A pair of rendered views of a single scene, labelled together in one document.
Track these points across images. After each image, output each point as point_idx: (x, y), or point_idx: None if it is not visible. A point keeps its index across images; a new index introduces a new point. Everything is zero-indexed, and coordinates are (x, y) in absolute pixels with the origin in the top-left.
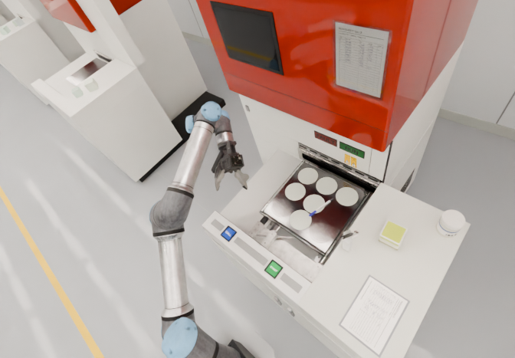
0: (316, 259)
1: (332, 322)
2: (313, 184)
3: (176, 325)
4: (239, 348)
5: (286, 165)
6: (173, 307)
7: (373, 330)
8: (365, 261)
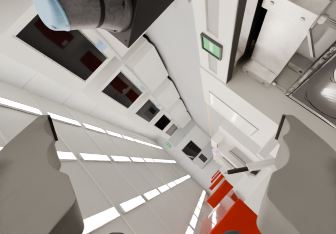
0: (296, 67)
1: (207, 87)
2: None
3: (42, 0)
4: (136, 11)
5: None
6: None
7: (220, 108)
8: (270, 135)
